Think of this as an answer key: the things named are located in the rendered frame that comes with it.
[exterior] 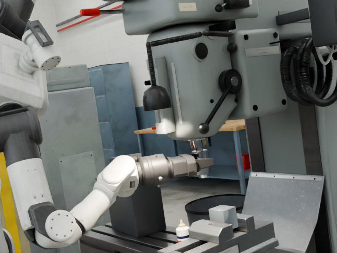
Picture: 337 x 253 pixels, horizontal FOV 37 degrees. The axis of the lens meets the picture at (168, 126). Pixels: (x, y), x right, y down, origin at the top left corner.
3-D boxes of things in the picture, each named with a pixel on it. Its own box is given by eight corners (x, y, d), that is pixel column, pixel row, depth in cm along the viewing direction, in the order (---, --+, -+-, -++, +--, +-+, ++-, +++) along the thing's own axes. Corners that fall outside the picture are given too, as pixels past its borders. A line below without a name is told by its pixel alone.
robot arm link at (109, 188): (140, 160, 141) (110, 192, 133) (139, 180, 147) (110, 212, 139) (122, 150, 143) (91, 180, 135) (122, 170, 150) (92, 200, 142)
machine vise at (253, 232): (192, 286, 128) (186, 244, 127) (157, 274, 140) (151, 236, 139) (280, 244, 149) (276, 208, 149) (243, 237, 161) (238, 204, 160)
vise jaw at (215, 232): (218, 244, 136) (216, 230, 135) (188, 238, 145) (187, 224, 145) (234, 238, 139) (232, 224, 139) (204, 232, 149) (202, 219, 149)
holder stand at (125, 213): (137, 238, 177) (129, 182, 175) (111, 228, 195) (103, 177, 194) (167, 229, 183) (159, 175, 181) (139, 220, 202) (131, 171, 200)
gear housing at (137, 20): (175, 20, 129) (169, -19, 128) (123, 36, 148) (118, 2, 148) (262, 16, 149) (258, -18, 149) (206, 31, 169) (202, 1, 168)
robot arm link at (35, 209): (35, 249, 119) (12, 159, 124) (21, 257, 129) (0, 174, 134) (80, 236, 125) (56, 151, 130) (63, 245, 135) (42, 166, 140)
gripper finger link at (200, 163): (213, 166, 148) (193, 170, 147) (212, 155, 148) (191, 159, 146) (215, 167, 146) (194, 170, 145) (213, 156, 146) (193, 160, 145)
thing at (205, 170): (212, 171, 150) (210, 151, 150) (205, 174, 146) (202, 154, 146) (199, 171, 153) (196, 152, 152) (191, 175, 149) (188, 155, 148)
